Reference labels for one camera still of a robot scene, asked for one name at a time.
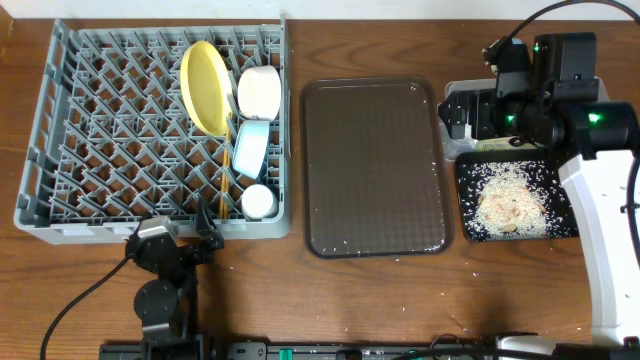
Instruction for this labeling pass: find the green snack wrapper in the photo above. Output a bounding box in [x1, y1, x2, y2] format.
[474, 137, 535, 152]

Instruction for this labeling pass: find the long wooden chopstick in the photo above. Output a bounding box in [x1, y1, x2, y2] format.
[219, 149, 229, 219]

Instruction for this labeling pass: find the dark brown serving tray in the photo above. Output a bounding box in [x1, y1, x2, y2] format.
[300, 76, 454, 259]

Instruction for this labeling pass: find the grey dish rack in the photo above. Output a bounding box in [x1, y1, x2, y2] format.
[14, 21, 291, 244]

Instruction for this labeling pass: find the clear plastic bin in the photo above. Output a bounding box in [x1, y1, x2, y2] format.
[440, 73, 608, 160]

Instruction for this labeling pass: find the black waste tray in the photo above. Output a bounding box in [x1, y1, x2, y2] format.
[453, 146, 581, 243]

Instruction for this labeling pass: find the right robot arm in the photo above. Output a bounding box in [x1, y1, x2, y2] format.
[438, 32, 639, 359]

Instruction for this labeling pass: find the short wooden chopstick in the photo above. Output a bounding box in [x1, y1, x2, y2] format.
[220, 130, 231, 219]

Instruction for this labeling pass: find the white pink bowl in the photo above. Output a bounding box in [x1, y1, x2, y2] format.
[237, 65, 282, 121]

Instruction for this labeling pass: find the rice food waste pile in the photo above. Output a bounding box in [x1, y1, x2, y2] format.
[462, 162, 566, 236]

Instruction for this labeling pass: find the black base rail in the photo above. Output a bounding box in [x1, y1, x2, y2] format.
[98, 342, 497, 360]

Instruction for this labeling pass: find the white paper cup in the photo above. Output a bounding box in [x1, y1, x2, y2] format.
[241, 184, 278, 220]

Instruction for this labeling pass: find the light blue bowl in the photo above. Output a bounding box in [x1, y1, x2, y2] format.
[232, 120, 270, 179]

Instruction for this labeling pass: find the yellow plate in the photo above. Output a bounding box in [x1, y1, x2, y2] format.
[180, 41, 232, 137]

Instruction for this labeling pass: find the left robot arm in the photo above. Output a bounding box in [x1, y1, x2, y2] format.
[125, 199, 224, 360]

